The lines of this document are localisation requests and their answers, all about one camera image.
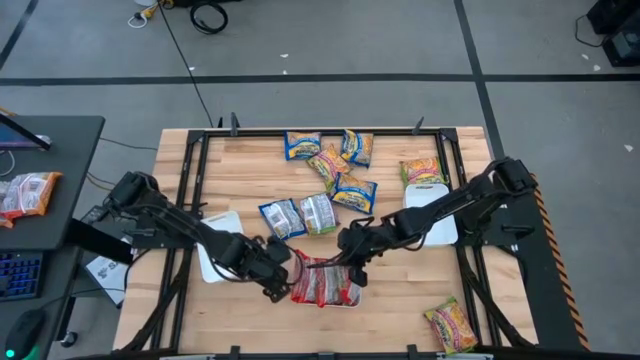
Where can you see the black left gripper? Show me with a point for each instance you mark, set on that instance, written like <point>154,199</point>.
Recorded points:
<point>267,257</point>

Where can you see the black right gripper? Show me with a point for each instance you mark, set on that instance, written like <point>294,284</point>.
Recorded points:
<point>370,237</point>

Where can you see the white plastic bin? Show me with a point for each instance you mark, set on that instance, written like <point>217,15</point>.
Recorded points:
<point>442,234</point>
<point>359,299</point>
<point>222,222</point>

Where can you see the green Maruchan noodle pack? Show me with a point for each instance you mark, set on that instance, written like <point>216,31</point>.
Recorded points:
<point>319,214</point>
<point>422,171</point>
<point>327,166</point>
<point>451,326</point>

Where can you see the blue Maruchan noodle pack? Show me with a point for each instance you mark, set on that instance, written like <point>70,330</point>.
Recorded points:
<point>355,193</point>
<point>282,219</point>
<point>357,148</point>
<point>302,146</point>

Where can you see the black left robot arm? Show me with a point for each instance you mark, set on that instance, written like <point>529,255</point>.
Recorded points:
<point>165,215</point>

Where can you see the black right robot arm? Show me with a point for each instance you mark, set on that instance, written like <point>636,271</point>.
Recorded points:
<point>450,205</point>

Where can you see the white printed box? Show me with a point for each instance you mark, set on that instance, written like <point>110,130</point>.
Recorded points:
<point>107,275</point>

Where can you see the black flat panel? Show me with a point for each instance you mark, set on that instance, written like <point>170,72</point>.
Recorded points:
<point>100,242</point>

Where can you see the black power adapter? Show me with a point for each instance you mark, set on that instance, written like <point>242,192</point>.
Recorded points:
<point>95,214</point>

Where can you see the black hazard striped platform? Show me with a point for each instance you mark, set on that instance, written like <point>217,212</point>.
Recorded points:
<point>545,275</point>

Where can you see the desk caster wheel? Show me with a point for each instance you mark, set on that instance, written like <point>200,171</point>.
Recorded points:
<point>69,339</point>

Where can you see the black desk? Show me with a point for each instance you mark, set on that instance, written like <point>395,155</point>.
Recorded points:
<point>75,165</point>

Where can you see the backlit black keyboard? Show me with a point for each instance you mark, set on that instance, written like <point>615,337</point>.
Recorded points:
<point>20,275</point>

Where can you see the black computer mouse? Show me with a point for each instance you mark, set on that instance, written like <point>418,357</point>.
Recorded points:
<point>22,332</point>

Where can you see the orange noodle pack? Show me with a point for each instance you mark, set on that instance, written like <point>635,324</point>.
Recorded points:
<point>35,192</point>
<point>4,215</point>

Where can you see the black monitor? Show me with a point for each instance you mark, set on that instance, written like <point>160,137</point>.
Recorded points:
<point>20,135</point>

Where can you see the black equipment case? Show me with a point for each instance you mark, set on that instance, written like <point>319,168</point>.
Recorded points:
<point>620,30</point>

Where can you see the black metal table frame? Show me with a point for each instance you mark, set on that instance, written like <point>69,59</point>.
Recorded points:
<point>390,132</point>

